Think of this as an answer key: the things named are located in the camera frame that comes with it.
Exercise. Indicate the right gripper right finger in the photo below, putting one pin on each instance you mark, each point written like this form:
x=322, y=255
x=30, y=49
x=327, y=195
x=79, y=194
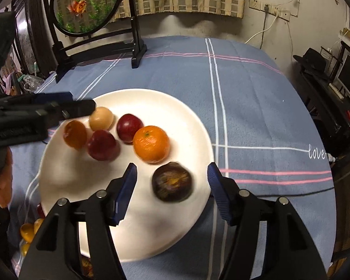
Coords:
x=225, y=192

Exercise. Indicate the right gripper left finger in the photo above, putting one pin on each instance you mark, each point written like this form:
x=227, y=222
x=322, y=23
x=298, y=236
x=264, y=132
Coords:
x=119, y=192

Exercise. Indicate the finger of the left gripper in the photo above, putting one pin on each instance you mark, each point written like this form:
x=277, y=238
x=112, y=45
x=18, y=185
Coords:
x=40, y=98
x=62, y=110

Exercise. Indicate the bright orange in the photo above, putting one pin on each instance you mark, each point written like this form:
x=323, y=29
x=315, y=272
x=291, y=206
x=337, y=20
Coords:
x=37, y=225

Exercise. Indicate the yellow orange fruit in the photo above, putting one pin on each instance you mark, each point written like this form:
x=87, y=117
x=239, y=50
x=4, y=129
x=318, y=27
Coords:
x=27, y=232

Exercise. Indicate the green yellow citrus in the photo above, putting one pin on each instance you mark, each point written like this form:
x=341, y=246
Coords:
x=24, y=249

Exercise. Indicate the person's left hand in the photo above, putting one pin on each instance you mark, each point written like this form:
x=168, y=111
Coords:
x=6, y=181

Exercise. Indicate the beige round fruit on plate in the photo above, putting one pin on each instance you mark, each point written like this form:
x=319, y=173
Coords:
x=101, y=119

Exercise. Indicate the dark red plum front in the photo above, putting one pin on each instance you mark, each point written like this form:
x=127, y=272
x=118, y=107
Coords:
x=102, y=146

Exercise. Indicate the dark red plum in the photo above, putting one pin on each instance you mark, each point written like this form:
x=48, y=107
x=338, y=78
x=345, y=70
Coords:
x=102, y=146
x=127, y=126

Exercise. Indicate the white oval plate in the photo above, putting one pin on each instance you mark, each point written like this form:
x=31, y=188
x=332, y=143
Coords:
x=150, y=225

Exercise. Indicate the dark brown passion fruit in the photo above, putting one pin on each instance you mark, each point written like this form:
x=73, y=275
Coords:
x=172, y=182

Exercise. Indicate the dark wooden framed mirror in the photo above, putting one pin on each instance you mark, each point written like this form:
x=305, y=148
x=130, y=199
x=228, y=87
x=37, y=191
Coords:
x=32, y=41

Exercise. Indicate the dark red plum back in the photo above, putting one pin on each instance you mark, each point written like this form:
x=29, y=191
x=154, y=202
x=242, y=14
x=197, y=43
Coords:
x=127, y=126

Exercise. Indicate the red tomato near plate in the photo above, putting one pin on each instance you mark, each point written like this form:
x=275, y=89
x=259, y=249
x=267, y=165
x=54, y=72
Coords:
x=40, y=211

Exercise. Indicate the round goldfish screen ornament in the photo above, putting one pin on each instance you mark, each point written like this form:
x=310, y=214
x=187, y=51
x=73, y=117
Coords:
x=75, y=30

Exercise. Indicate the black hat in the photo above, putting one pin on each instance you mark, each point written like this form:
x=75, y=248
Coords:
x=312, y=61

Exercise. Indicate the wall power strip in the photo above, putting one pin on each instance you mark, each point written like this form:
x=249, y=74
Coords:
x=276, y=11

